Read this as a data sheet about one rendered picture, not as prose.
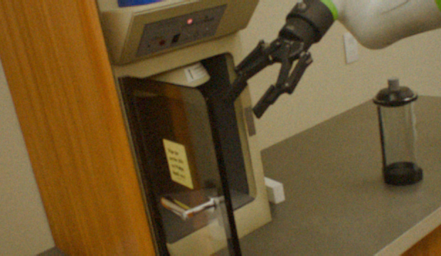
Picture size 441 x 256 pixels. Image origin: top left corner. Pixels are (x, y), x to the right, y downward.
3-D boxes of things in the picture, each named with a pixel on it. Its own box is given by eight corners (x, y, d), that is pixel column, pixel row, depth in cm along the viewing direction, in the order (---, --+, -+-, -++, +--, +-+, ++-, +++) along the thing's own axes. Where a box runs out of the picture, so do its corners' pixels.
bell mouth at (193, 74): (118, 92, 128) (112, 69, 126) (180, 72, 138) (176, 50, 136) (160, 99, 114) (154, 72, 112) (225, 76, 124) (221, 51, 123)
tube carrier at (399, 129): (372, 178, 147) (363, 99, 141) (395, 163, 153) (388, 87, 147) (408, 185, 139) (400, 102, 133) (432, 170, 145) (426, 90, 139)
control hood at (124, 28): (112, 65, 105) (99, 12, 102) (240, 28, 124) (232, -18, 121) (143, 67, 96) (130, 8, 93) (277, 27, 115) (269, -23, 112)
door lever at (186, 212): (188, 198, 96) (185, 184, 95) (218, 213, 88) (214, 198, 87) (161, 209, 93) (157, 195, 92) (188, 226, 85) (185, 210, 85)
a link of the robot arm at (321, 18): (338, 33, 124) (305, 26, 130) (326, -7, 116) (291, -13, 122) (324, 52, 122) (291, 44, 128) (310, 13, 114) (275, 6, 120)
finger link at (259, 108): (275, 93, 115) (278, 94, 115) (256, 118, 113) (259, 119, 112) (271, 84, 113) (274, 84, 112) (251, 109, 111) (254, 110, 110)
